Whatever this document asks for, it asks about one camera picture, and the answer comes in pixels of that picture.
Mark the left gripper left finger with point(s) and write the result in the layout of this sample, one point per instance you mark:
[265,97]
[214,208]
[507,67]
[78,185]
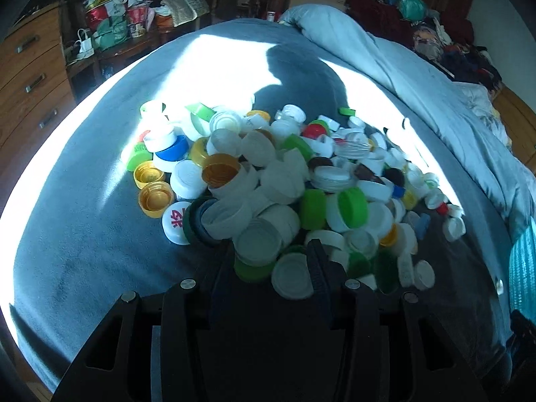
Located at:
[165,345]

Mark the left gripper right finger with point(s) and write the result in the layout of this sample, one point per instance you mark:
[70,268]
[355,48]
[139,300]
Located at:
[372,347]

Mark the white cap red character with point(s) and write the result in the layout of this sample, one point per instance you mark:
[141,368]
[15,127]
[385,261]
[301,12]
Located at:
[173,221]

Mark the grey-blue bed blanket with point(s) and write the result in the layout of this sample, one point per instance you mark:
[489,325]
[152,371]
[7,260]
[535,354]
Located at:
[81,241]

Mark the gold bottle cap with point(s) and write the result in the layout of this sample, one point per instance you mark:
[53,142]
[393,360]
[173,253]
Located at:
[155,198]

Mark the yellow bottle cap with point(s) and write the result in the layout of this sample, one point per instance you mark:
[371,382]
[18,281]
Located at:
[145,173]

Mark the turquoise plastic basket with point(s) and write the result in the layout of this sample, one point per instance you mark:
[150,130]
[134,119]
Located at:
[522,274]

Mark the green bottle cap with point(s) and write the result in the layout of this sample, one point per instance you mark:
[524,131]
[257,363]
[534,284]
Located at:
[138,155]

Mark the blue bottle cap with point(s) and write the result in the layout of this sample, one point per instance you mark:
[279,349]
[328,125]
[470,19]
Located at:
[176,151]

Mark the red bottle cap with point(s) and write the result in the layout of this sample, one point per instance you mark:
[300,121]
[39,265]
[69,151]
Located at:
[314,131]

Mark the light blue duvet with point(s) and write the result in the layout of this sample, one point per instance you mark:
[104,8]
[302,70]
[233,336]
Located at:
[439,103]

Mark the wooden headboard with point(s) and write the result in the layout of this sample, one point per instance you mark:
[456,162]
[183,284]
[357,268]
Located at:
[520,124]

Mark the wooden drawer dresser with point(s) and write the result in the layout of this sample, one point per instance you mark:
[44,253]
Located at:
[36,94]

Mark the clothes pile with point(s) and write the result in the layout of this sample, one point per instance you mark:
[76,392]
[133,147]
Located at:
[445,42]

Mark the teal round bag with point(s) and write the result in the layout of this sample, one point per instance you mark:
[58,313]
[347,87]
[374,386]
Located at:
[412,10]

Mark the pile of bags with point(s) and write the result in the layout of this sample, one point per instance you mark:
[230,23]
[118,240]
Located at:
[102,24]

